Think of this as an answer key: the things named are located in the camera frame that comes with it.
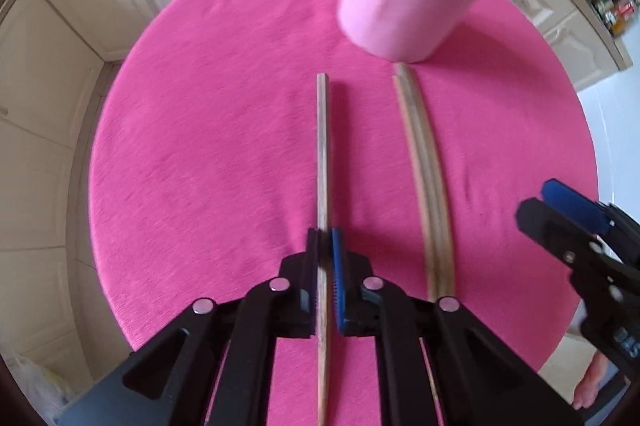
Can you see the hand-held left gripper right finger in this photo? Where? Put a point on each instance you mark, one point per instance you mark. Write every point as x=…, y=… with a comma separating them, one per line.
x=336, y=276

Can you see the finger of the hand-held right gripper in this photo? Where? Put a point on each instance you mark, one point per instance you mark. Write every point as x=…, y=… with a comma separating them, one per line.
x=575, y=203
x=550, y=226

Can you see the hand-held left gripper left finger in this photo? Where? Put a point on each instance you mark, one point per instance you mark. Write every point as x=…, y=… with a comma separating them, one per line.
x=310, y=266

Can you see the grey wooden chopstick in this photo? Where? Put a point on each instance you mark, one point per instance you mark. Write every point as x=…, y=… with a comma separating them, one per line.
x=322, y=156

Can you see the person's right hand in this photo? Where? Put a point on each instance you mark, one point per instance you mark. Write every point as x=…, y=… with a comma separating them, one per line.
x=592, y=381

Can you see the pink round mat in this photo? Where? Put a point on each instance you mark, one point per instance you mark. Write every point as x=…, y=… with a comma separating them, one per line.
x=200, y=181

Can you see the white plastic bag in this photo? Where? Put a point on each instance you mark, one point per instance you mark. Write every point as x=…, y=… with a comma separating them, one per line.
x=35, y=386

